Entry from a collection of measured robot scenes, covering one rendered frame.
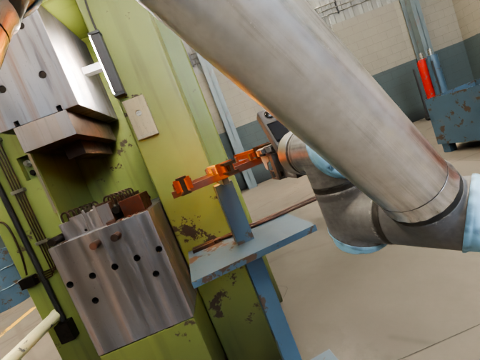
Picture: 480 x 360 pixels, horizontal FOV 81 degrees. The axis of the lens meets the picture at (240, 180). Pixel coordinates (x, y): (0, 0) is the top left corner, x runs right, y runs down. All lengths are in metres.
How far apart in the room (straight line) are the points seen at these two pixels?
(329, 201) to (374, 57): 8.01
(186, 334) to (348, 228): 0.90
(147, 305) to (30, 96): 0.88
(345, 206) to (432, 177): 0.16
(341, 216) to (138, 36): 1.13
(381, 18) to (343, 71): 8.58
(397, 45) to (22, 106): 8.34
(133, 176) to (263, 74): 1.45
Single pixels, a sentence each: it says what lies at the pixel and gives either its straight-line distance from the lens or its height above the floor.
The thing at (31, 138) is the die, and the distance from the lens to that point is 1.29.
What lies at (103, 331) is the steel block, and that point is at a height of 0.55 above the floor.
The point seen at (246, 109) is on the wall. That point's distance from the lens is 7.12.
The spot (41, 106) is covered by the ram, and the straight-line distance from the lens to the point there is 1.28.
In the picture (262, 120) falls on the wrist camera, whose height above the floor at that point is 1.04.
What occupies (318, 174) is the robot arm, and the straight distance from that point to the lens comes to 0.45.
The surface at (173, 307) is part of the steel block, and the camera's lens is 1.19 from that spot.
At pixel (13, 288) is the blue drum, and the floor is 0.25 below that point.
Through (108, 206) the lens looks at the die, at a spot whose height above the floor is 0.98.
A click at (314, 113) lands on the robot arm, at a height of 1.01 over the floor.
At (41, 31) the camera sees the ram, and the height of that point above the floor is 1.64.
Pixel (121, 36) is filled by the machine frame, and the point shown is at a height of 1.60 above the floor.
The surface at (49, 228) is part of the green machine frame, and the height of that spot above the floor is 0.98.
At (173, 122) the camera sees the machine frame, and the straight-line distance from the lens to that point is 1.26.
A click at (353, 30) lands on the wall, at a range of 8.38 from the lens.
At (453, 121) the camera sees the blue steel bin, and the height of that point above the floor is 0.38.
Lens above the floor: 1.00
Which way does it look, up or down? 6 degrees down
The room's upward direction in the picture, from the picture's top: 21 degrees counter-clockwise
